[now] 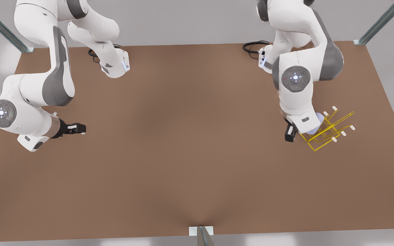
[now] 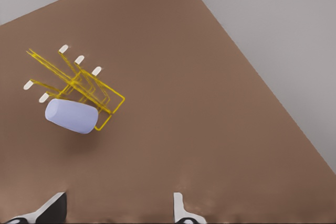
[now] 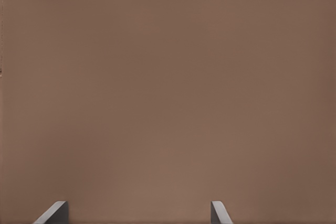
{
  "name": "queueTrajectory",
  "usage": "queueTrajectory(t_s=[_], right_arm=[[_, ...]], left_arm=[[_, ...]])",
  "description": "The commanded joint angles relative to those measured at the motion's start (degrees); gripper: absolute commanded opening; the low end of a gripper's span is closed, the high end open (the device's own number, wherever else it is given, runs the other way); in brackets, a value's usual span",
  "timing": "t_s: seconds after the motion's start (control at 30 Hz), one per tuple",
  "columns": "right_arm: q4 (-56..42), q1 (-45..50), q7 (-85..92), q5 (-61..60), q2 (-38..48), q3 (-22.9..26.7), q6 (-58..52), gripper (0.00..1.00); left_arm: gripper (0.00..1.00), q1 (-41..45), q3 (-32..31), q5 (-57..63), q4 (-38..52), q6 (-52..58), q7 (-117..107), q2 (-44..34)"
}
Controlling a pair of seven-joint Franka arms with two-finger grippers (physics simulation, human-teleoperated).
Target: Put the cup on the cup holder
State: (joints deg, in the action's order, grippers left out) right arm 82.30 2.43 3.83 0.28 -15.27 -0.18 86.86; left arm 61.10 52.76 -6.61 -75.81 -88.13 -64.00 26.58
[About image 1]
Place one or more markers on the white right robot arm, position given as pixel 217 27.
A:
pixel 29 85

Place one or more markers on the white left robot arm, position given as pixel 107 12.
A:
pixel 296 92

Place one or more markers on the pale blue cup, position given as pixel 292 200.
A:
pixel 317 123

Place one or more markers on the silver frame post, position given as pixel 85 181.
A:
pixel 2 29
pixel 202 235
pixel 381 22

